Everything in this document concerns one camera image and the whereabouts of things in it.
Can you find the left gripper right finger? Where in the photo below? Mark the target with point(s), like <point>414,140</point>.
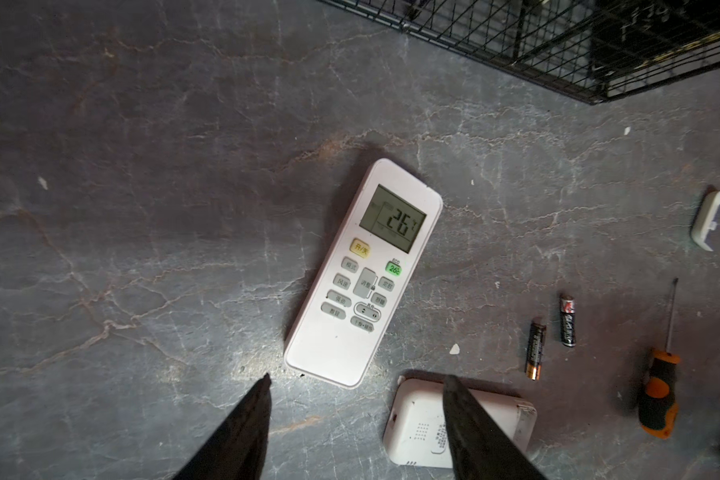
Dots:
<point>479,448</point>

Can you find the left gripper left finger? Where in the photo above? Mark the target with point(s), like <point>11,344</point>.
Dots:
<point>237,448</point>

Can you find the grey white remote control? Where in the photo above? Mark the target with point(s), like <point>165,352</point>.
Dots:
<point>415,433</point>

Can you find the black gold AA battery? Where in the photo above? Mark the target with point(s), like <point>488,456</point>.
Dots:
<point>535,346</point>

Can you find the black red AA battery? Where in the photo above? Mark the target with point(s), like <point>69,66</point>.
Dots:
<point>567,320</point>

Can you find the white air conditioner remote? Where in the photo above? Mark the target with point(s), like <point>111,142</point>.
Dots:
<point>363,277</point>

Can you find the orange black screwdriver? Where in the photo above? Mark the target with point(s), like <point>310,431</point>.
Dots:
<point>657,404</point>

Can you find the white battery cover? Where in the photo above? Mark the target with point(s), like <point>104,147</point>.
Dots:
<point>705,220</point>

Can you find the black wire basket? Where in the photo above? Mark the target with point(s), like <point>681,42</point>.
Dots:
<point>592,51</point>

